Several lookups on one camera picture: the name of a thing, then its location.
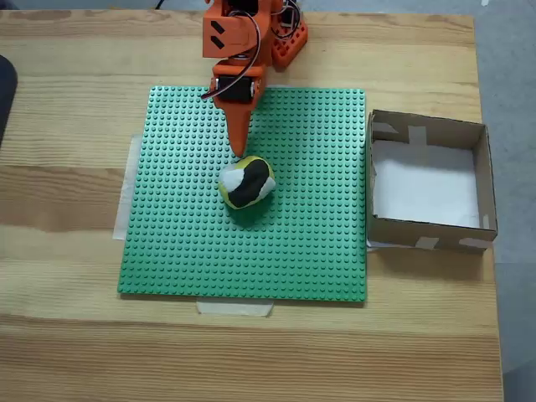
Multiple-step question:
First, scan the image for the green studded baseplate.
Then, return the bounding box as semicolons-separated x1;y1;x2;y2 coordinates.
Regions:
116;85;369;303

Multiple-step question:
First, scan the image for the white yellow black soft ball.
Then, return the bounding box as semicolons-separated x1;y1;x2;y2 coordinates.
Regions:
217;154;276;209

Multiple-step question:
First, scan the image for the gripper servo cable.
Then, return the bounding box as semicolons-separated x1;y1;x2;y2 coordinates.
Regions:
200;8;269;101

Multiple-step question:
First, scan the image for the brown cardboard box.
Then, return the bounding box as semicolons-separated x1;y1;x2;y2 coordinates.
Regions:
366;109;499;255

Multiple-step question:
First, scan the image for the white paper sheet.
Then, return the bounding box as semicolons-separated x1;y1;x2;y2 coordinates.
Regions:
371;140;482;229

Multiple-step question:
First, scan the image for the black rounded object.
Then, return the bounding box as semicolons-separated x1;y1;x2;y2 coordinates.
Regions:
0;54;20;147

